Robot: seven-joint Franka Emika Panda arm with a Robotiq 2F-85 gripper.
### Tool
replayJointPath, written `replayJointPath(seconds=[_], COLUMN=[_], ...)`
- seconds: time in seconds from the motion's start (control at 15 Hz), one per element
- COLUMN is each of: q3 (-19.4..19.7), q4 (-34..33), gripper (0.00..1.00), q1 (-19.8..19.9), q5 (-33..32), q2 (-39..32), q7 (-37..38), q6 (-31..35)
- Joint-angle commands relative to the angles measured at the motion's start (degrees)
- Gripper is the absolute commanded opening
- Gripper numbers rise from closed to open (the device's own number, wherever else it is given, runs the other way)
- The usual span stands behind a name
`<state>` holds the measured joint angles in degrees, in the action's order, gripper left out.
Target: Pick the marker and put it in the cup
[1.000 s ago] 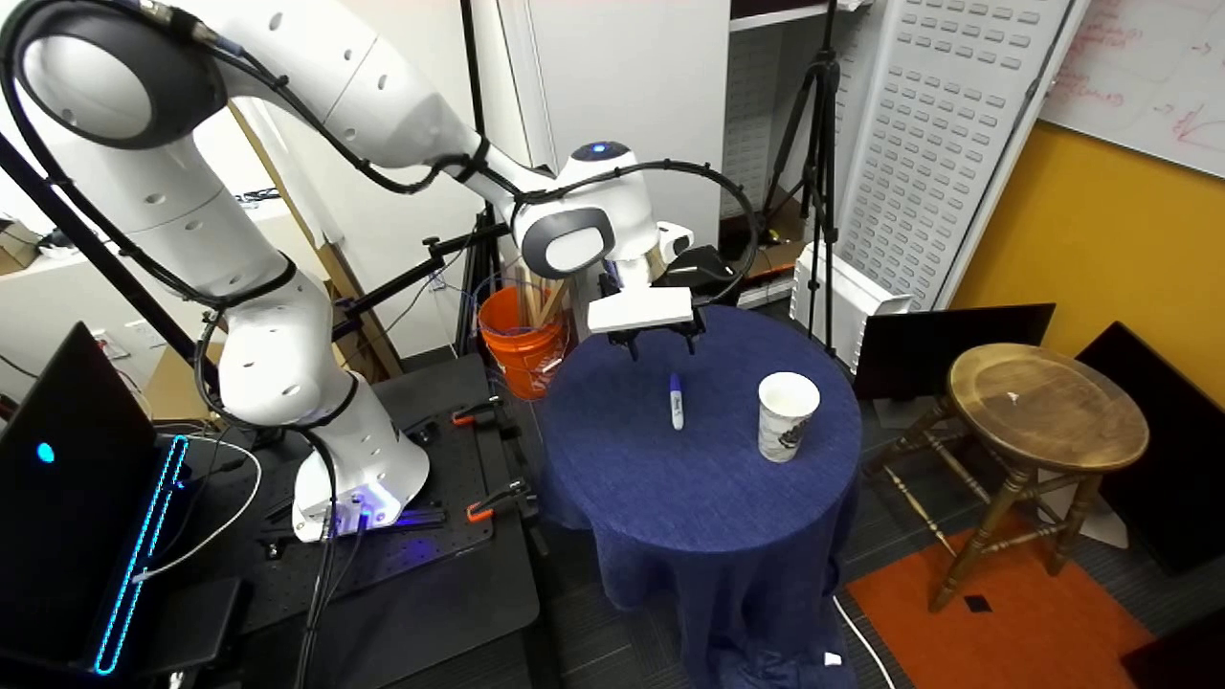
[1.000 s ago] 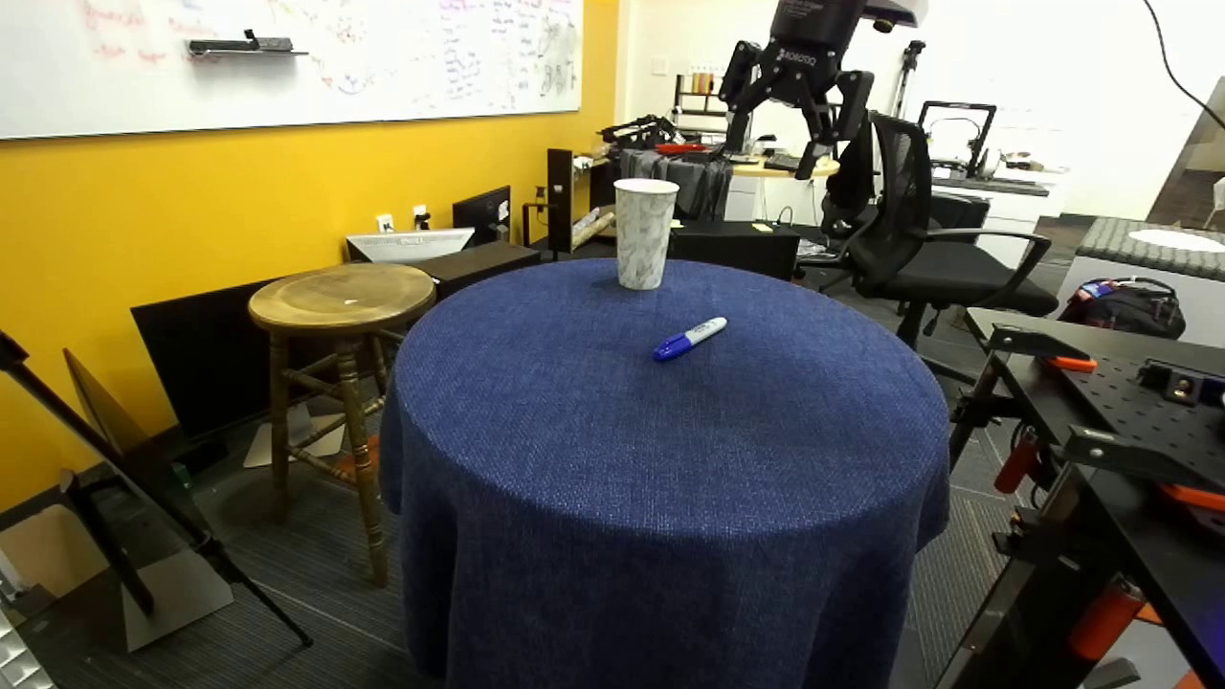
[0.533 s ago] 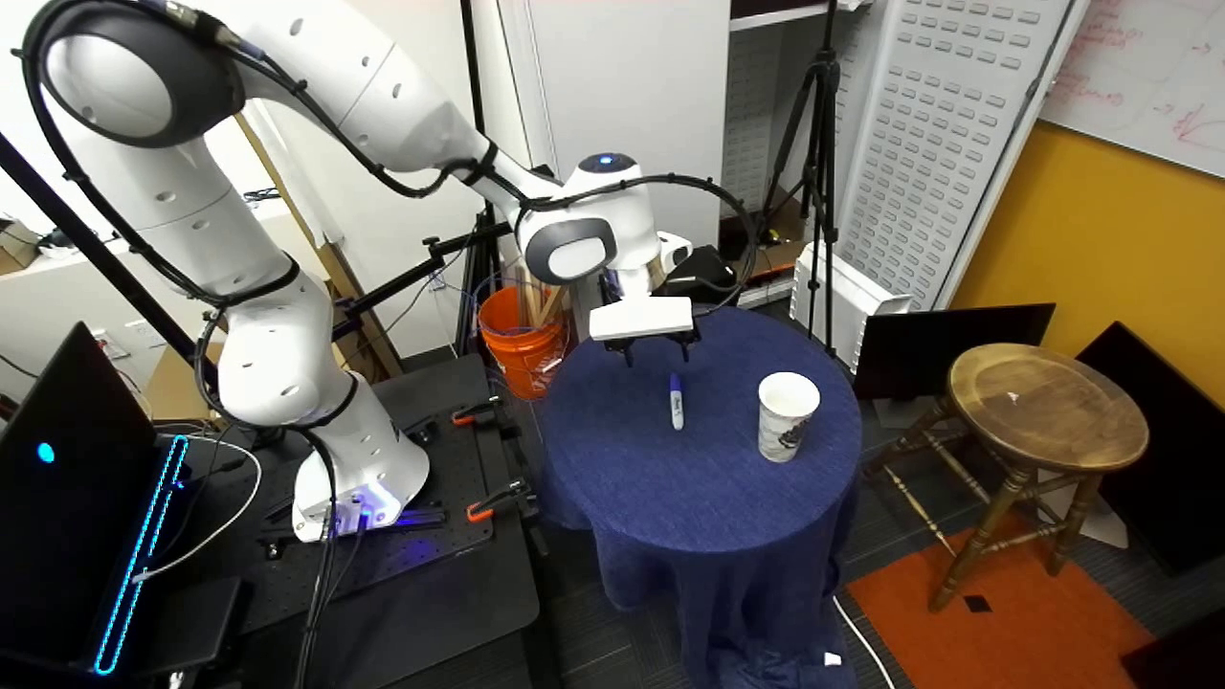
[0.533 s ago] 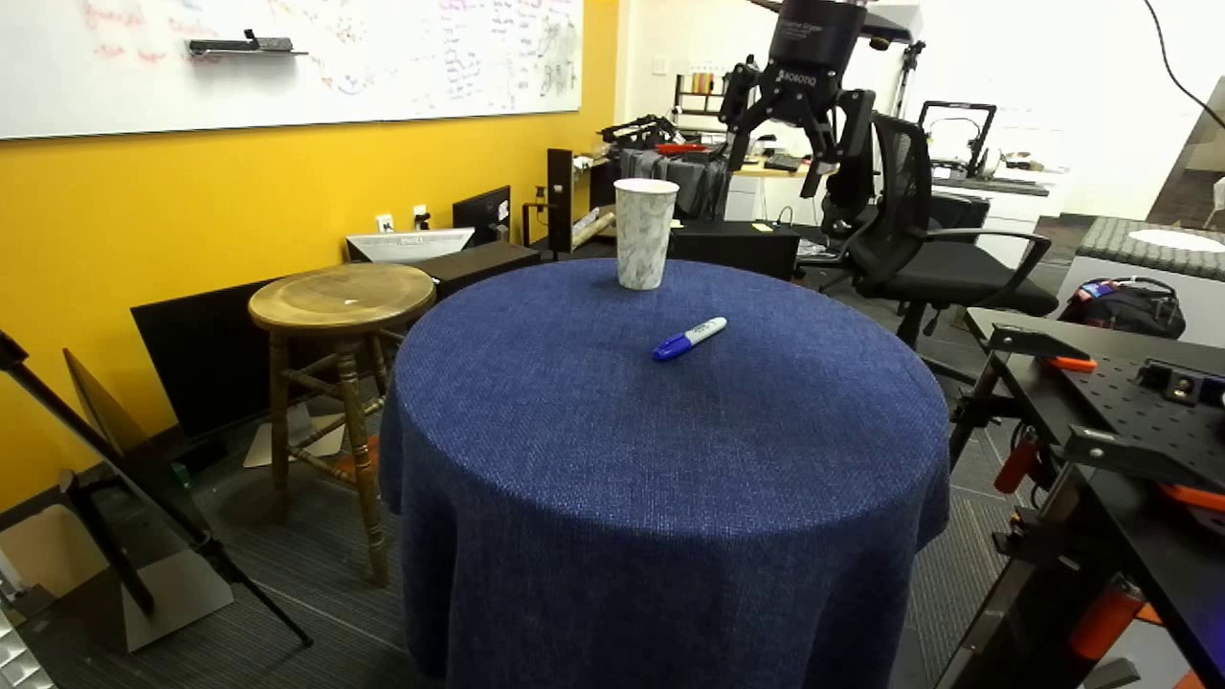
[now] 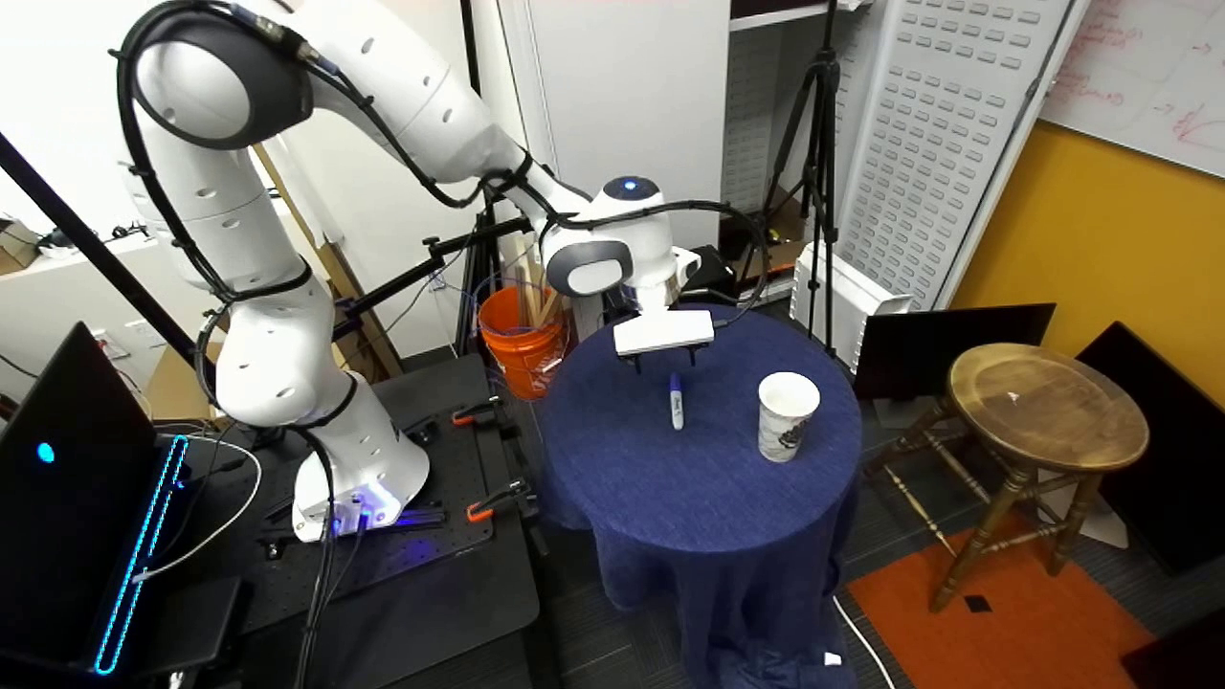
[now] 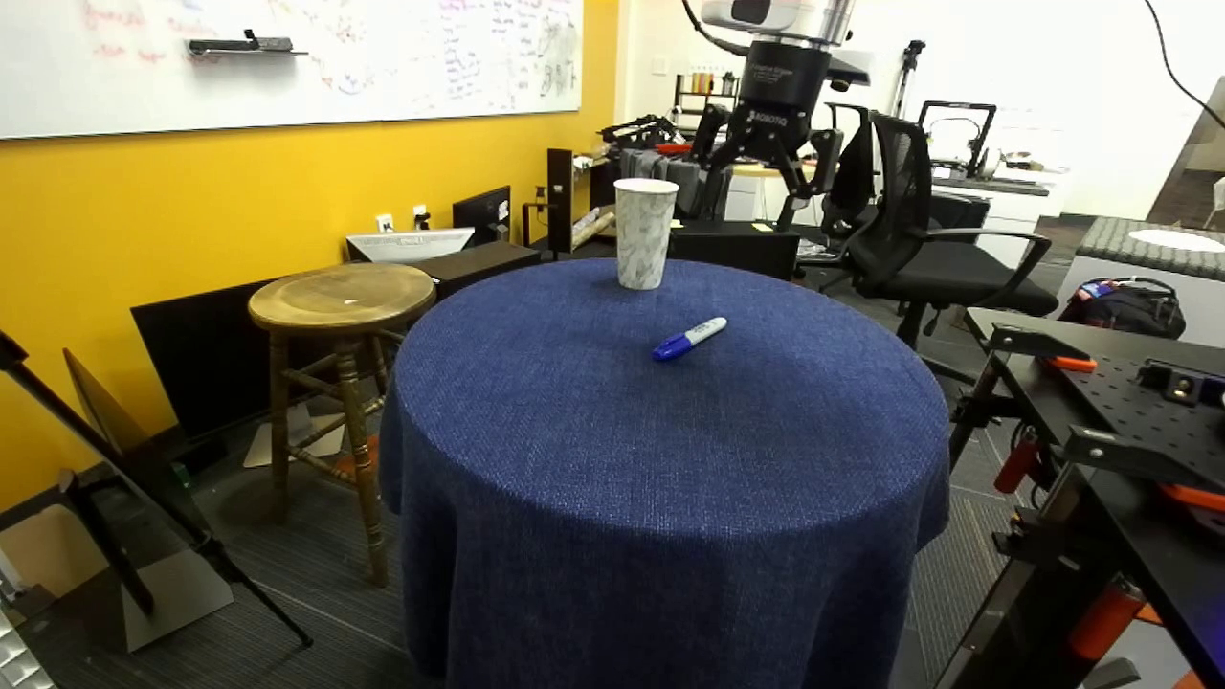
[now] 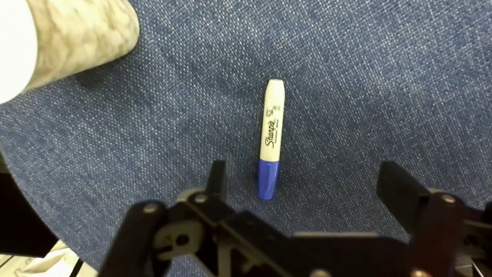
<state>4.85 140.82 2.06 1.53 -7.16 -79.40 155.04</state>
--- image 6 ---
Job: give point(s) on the blue round tablecloth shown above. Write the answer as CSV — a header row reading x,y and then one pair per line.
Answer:
x,y
664,482

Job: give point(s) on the blue capped white marker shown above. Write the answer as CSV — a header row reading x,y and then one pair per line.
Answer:
x,y
692,338

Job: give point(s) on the black camera stand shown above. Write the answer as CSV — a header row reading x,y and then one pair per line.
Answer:
x,y
910,69

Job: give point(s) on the black mesh office chair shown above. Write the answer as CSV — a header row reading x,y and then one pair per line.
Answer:
x,y
939,268

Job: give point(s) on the black tripod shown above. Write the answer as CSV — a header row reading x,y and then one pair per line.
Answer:
x,y
129,463

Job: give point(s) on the wall whiteboard with writing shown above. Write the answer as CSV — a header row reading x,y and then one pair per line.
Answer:
x,y
319,61

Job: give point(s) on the white rectangular basin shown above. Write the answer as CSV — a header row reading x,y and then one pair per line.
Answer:
x,y
409,242

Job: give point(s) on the white plastic cup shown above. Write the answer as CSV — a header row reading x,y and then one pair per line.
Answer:
x,y
643,236

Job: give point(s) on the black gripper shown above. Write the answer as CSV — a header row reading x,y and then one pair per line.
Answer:
x,y
784,78

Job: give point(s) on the grey tripod base plate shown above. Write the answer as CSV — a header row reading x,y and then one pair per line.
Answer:
x,y
179,597

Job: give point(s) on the low black panel cabinet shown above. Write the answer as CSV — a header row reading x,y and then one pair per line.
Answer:
x,y
203,357

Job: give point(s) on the black whiteboard eraser holder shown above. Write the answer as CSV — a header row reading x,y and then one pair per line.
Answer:
x,y
243,47

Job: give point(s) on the black open frame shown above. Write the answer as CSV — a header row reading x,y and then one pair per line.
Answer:
x,y
923,136

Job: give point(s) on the black perforated workbench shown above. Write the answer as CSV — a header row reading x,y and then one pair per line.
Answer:
x,y
1150,422

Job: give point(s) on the round wooden stool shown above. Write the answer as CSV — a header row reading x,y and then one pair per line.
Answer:
x,y
341,297

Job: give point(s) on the black upright speaker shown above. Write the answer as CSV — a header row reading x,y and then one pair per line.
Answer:
x,y
561,196

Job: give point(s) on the black high-back office chair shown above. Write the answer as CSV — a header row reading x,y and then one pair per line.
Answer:
x,y
853,177

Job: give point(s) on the black bag with red trim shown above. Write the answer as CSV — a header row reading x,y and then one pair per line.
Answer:
x,y
1132,307

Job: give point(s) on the small wooden shelf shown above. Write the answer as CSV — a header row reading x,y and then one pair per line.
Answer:
x,y
692,99

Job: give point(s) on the grey foam mat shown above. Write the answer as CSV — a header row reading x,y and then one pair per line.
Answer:
x,y
1150,242

